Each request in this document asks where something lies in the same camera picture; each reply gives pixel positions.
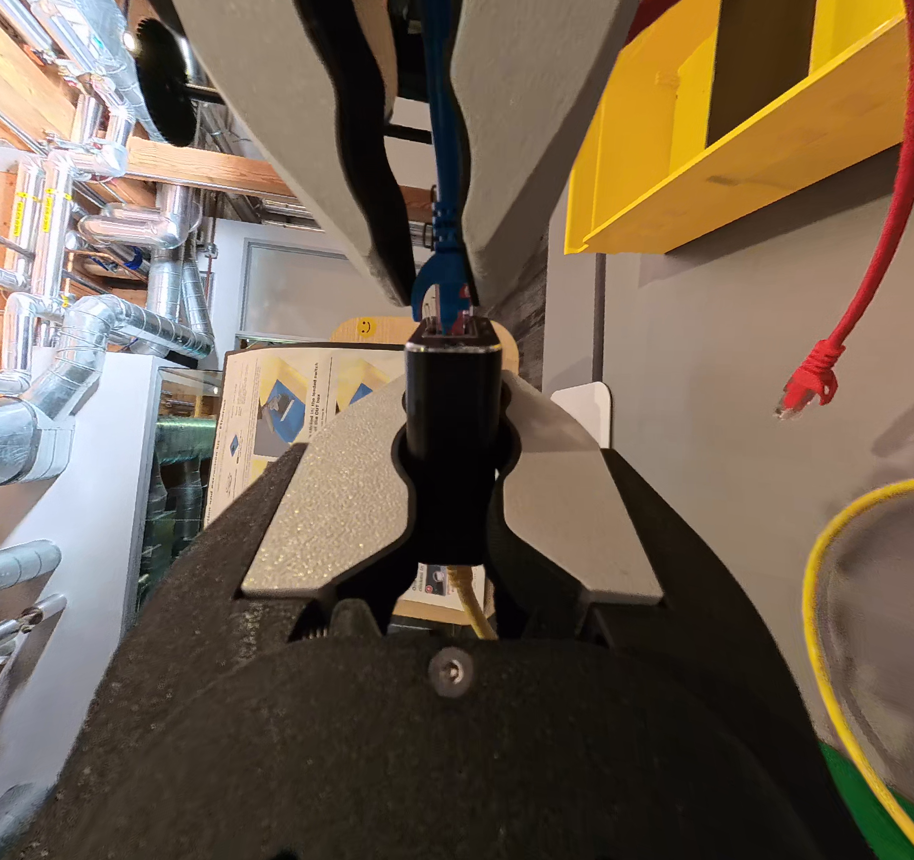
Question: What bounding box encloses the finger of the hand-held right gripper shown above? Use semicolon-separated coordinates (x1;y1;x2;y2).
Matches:
150;0;418;307
448;0;649;306

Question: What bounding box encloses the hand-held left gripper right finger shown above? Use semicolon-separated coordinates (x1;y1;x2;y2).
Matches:
484;369;666;634

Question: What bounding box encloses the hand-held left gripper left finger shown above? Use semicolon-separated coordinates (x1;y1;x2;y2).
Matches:
241;375;422;600

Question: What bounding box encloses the blue ethernet cable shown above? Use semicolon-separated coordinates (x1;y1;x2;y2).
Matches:
410;0;478;336

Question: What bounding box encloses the black network switch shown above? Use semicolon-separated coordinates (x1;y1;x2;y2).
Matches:
391;317;522;567

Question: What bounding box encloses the black round fan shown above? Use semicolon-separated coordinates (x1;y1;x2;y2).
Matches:
134;16;197;148

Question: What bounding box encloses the wooden ceiling beam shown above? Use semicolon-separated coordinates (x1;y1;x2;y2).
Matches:
125;135;437;226

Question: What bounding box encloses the white rounded plate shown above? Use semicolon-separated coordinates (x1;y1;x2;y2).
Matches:
550;382;613;449

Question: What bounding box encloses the frosted window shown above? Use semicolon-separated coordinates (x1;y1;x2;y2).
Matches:
239;237;376;341

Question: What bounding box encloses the yellow plastic bin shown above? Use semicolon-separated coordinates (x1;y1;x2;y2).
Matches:
564;0;914;256

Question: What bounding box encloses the group of silver insulated pipes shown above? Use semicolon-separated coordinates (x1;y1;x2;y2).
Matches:
0;0;215;661

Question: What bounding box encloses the green mat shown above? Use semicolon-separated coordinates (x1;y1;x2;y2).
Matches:
817;742;914;860

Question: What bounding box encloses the yellow ethernet cable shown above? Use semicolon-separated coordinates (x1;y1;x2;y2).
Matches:
446;478;914;845

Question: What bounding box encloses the red ethernet cable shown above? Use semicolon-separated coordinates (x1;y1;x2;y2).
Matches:
625;0;914;422

